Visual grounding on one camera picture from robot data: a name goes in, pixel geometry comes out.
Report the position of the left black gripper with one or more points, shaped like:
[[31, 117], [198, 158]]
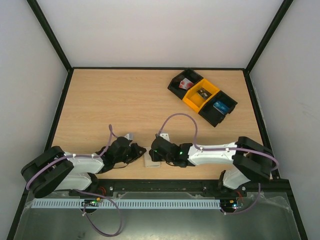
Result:
[[136, 154]]

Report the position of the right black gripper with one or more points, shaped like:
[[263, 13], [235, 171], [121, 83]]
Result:
[[155, 149]]

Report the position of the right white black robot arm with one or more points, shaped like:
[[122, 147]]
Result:
[[251, 161]]

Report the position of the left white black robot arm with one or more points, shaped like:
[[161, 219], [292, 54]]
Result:
[[57, 170]]

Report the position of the black bin with blue card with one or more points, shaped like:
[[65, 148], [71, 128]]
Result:
[[216, 109]]

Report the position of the red white card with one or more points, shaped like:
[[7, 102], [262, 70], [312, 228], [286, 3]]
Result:
[[185, 84]]

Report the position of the dark card in yellow bin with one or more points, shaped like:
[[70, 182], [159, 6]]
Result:
[[204, 93]]

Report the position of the blue card in bin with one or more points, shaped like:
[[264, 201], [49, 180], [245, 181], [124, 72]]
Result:
[[220, 106]]

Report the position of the black bin with red card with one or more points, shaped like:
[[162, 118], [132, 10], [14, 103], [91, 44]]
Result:
[[189, 74]]

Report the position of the yellow bin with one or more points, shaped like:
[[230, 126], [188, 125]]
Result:
[[198, 95]]

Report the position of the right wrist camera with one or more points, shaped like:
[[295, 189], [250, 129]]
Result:
[[165, 136]]

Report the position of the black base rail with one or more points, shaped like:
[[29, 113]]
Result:
[[205, 188]]

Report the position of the white slotted cable duct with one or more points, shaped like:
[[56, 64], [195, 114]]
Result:
[[62, 203]]

